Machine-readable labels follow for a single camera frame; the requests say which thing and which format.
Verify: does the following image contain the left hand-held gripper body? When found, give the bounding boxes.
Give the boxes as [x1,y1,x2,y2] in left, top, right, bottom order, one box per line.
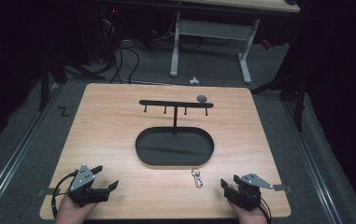
[67,163,111,207]

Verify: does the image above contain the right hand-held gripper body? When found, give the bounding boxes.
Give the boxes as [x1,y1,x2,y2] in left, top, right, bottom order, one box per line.
[223,172,275,211]

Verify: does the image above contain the person's right hand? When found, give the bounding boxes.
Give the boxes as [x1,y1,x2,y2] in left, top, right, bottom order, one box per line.
[228,201,269,224]

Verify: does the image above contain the person's left hand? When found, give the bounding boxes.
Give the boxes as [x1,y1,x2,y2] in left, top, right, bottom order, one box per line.
[53,196,99,224]

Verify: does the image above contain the black key holder stand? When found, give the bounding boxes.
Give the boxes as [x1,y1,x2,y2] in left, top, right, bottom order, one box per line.
[135,99,216,168]

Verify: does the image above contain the black metal stand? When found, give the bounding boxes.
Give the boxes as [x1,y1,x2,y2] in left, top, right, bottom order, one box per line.
[37,54,107,112]
[249,73,308,133]

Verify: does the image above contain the white-framed desk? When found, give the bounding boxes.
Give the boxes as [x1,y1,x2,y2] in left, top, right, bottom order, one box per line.
[168,0,301,85]

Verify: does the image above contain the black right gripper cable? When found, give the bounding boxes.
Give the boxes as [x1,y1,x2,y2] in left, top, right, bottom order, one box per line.
[249,189,273,224]

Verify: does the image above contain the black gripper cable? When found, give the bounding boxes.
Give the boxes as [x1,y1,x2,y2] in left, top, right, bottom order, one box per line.
[249,189,273,224]
[50,170,79,219]

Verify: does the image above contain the silver key ring carabiner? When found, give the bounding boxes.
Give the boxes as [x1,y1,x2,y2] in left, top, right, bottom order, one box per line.
[191,167,205,189]

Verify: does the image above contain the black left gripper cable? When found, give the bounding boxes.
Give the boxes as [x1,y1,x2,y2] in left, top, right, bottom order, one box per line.
[50,170,79,219]

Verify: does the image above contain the metal floor rail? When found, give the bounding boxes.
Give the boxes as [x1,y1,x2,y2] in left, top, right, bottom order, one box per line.
[0,81,64,223]
[282,101,345,224]

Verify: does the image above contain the black floor cables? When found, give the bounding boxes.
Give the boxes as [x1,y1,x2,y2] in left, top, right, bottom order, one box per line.
[99,7,141,85]

